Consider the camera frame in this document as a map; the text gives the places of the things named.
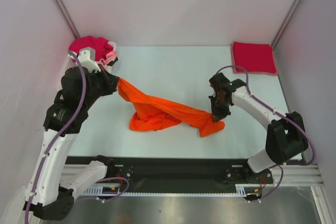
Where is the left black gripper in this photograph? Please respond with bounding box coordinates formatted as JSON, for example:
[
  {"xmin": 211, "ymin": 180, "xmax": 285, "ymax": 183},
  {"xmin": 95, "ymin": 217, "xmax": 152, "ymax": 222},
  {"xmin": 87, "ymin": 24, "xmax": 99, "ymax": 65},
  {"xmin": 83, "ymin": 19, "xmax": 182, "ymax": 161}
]
[{"xmin": 81, "ymin": 63, "xmax": 119, "ymax": 109}]

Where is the orange t shirt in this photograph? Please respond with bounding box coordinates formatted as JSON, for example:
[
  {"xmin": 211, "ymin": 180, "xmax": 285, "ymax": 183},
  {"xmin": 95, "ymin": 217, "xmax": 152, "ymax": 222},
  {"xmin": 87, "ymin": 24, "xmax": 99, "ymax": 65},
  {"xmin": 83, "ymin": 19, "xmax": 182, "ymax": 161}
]
[{"xmin": 118, "ymin": 78, "xmax": 225, "ymax": 137}]

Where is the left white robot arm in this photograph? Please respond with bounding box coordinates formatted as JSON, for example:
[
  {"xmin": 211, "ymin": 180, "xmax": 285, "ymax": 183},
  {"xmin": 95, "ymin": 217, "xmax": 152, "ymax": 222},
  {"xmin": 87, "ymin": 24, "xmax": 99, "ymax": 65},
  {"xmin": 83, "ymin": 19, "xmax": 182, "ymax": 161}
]
[{"xmin": 23, "ymin": 67, "xmax": 120, "ymax": 223}]

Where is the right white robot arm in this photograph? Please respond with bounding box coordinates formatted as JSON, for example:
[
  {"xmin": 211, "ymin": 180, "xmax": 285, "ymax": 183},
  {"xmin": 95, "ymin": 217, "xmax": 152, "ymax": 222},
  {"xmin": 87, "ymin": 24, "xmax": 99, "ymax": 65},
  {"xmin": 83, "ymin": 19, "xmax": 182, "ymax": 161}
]
[{"xmin": 209, "ymin": 73, "xmax": 309, "ymax": 183}]

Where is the crumpled pink t shirt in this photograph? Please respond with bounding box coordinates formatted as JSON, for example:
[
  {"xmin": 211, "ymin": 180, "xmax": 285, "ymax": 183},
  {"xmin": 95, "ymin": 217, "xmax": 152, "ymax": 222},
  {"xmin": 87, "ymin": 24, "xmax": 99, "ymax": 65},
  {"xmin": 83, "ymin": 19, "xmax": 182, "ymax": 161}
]
[{"xmin": 98, "ymin": 51, "xmax": 118, "ymax": 66}]

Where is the white plastic basket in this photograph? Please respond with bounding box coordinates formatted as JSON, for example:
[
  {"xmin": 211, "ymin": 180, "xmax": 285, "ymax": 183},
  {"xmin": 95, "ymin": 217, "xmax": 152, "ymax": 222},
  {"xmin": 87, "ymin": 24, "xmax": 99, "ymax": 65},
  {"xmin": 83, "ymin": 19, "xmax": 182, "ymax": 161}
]
[{"xmin": 56, "ymin": 41, "xmax": 117, "ymax": 90}]

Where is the crumpled magenta t shirt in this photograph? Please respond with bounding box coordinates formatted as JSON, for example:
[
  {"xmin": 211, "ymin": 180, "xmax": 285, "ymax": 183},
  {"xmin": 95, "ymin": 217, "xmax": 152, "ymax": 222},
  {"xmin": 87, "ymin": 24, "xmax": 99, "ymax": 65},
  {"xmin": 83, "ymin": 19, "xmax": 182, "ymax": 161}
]
[{"xmin": 68, "ymin": 36, "xmax": 114, "ymax": 61}]

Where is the folded red t shirt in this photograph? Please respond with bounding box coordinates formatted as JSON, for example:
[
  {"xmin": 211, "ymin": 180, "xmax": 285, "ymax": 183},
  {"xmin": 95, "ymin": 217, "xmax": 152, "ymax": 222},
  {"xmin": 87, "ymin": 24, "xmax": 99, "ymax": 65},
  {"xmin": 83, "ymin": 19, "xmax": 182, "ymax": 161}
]
[{"xmin": 232, "ymin": 41, "xmax": 277, "ymax": 74}]

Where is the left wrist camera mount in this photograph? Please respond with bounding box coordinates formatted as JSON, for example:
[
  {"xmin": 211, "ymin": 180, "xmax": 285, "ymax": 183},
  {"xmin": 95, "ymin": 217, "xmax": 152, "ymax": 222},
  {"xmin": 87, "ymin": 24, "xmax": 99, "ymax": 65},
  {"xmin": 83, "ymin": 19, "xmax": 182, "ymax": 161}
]
[{"xmin": 77, "ymin": 47, "xmax": 101, "ymax": 73}]

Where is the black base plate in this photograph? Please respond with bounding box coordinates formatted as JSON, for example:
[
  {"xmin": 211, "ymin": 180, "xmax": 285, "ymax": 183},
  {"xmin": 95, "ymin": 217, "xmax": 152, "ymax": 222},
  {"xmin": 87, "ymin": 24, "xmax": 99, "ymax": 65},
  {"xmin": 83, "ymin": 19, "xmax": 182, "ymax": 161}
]
[{"xmin": 65, "ymin": 155, "xmax": 274, "ymax": 194}]

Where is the white slotted cable duct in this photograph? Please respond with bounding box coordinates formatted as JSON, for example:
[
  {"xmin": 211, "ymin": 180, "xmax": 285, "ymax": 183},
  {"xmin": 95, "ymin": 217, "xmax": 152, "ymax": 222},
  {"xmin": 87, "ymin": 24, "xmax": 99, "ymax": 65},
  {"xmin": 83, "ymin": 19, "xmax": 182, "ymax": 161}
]
[{"xmin": 81, "ymin": 185, "xmax": 261, "ymax": 198}]

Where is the aluminium frame rail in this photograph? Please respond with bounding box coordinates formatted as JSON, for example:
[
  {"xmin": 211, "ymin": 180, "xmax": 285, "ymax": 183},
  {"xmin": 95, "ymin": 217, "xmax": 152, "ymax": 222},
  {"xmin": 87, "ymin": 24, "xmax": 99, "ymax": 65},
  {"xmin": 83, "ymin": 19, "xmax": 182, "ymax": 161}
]
[{"xmin": 60, "ymin": 164, "xmax": 324, "ymax": 186}]

